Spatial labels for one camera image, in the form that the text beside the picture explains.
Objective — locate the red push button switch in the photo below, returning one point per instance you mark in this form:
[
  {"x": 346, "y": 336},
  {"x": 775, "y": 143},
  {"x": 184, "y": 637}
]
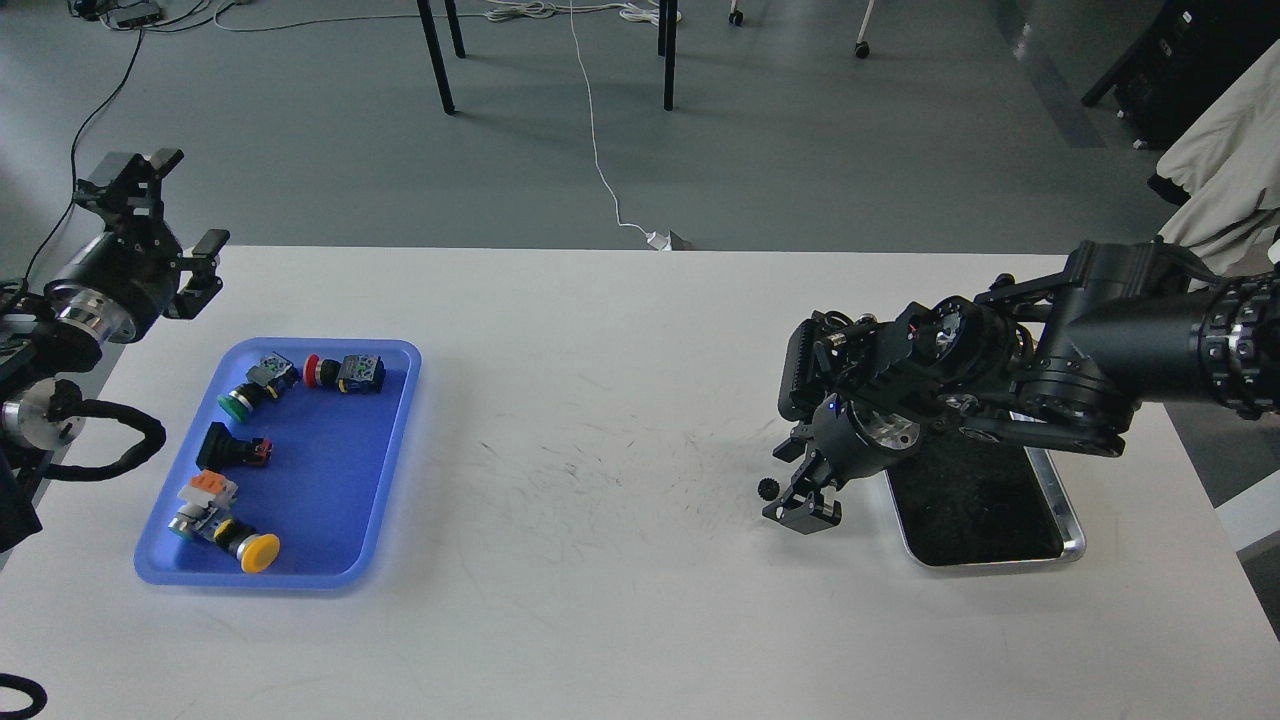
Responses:
[{"x": 355, "y": 374}]

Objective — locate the green push button switch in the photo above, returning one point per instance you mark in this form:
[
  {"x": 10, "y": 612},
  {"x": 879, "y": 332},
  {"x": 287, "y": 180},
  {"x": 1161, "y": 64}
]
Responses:
[{"x": 267, "y": 380}]

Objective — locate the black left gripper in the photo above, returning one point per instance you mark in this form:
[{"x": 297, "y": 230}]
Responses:
[{"x": 126, "y": 278}]

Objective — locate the black table leg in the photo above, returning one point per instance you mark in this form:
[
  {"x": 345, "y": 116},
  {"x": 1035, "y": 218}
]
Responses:
[
  {"x": 666, "y": 47},
  {"x": 435, "y": 50}
]

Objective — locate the beige cloth cover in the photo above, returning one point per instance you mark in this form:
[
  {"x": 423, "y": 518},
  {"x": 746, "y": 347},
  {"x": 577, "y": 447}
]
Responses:
[{"x": 1228, "y": 164}]

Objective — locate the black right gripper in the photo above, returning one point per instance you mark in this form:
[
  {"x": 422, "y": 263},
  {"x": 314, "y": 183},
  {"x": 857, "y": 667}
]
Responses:
[{"x": 853, "y": 441}]

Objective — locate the black table leg right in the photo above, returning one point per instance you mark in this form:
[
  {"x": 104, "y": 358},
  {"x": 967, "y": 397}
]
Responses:
[{"x": 666, "y": 47}]

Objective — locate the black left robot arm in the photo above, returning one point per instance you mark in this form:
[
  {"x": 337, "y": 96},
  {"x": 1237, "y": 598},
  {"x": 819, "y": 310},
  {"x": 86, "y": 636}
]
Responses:
[{"x": 44, "y": 409}]

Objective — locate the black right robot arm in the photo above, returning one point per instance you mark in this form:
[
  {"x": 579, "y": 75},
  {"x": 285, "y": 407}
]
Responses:
[{"x": 1061, "y": 362}]

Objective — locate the silver metal tray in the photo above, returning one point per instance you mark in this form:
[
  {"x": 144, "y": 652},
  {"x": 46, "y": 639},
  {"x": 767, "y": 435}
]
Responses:
[{"x": 968, "y": 506}]

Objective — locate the white power adapter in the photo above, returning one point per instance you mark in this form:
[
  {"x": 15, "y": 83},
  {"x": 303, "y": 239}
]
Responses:
[{"x": 667, "y": 242}]

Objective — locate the black table leg left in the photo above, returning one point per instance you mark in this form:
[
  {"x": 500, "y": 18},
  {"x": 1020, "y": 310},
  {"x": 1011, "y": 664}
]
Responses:
[{"x": 435, "y": 50}]

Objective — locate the black push button switch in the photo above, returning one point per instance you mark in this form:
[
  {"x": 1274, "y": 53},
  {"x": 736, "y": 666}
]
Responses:
[{"x": 221, "y": 450}]

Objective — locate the yellow push button switch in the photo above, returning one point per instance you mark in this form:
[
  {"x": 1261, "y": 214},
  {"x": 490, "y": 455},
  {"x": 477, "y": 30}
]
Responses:
[{"x": 206, "y": 512}]

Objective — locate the blue plastic tray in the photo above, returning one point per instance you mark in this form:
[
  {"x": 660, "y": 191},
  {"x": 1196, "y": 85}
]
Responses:
[{"x": 324, "y": 490}]

